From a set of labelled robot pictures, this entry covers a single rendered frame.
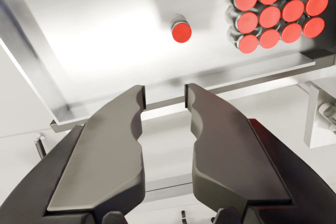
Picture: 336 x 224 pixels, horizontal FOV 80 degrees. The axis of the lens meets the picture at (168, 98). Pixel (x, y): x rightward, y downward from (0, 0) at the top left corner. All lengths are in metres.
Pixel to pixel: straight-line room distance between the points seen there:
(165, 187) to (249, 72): 0.94
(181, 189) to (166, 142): 0.55
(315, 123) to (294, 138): 1.47
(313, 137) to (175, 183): 0.83
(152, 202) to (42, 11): 1.00
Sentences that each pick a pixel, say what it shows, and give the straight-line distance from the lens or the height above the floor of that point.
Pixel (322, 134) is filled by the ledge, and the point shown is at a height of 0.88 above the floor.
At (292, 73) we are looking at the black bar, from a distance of 0.31.
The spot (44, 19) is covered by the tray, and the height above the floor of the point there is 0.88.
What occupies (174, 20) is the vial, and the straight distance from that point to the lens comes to 0.23.
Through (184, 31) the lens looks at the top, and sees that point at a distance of 0.22.
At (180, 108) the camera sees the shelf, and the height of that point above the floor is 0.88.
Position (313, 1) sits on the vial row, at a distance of 0.26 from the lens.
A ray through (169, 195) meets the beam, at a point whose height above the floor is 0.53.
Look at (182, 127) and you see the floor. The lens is 1.50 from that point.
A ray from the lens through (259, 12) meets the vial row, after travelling 0.24.
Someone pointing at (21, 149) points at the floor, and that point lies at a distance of 1.94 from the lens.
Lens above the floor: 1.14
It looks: 58 degrees down
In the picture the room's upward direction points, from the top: 176 degrees clockwise
